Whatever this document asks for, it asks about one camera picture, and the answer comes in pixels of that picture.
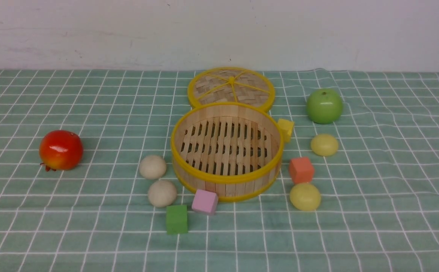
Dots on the green checkered tablecloth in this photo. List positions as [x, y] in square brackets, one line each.
[379, 208]

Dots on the green cube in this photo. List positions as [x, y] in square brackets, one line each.
[176, 219]

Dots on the red pomegranate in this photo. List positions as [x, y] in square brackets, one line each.
[60, 150]

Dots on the woven bamboo steamer lid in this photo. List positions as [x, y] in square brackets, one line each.
[231, 84]

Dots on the white bun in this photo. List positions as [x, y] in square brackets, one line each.
[162, 193]
[152, 167]

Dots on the bamboo steamer tray yellow rim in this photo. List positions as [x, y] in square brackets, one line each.
[231, 149]

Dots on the yellow bun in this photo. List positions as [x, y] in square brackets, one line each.
[305, 197]
[324, 145]

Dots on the orange cube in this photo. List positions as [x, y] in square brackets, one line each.
[301, 170]

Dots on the green apple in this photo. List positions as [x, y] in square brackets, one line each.
[324, 106]

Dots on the pink cube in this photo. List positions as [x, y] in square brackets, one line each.
[205, 202]

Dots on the yellow cube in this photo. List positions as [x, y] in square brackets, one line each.
[286, 127]

